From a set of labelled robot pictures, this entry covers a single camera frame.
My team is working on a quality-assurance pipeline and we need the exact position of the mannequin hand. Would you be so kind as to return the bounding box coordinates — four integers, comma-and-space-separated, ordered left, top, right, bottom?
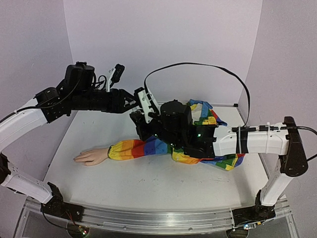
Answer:
73, 148, 109, 166

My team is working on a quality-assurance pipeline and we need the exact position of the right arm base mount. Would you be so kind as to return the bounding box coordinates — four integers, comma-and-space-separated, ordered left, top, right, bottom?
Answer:
232, 190, 276, 228

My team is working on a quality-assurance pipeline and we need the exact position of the black right camera cable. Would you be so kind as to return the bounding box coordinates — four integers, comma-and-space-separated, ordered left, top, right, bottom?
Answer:
144, 62, 317, 162

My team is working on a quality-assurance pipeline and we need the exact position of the aluminium front rail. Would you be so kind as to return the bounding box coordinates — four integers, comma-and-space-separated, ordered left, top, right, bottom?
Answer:
23, 195, 299, 238

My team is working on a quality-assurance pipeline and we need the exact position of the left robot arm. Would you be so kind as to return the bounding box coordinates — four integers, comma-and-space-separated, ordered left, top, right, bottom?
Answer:
0, 63, 137, 201

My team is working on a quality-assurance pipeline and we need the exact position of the black camera cable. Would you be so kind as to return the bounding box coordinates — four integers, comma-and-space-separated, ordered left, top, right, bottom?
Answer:
144, 62, 317, 162
94, 74, 109, 91

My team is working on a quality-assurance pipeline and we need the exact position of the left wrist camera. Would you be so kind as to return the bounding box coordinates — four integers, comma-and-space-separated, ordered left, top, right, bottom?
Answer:
105, 64, 125, 92

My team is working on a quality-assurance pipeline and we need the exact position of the black left camera cable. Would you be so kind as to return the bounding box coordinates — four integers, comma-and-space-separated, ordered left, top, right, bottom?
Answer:
94, 74, 109, 91

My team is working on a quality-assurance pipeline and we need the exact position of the rainbow striped sleeve cloth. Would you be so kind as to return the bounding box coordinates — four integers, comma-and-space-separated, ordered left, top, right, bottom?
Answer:
107, 99, 245, 171

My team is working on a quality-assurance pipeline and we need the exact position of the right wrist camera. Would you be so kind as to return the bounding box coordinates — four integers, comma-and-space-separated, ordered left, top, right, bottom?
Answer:
134, 87, 160, 123

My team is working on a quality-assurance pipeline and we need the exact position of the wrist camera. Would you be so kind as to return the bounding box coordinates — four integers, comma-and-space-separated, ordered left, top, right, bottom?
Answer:
105, 64, 125, 92
134, 87, 160, 123

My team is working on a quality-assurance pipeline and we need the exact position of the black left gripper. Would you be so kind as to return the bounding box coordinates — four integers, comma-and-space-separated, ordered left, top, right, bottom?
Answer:
73, 88, 142, 113

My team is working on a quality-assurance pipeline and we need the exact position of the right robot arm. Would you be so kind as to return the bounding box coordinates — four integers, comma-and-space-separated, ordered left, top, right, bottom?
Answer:
130, 100, 308, 223

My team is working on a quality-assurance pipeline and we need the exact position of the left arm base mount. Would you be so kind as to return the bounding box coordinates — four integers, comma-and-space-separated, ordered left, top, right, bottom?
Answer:
41, 182, 84, 222

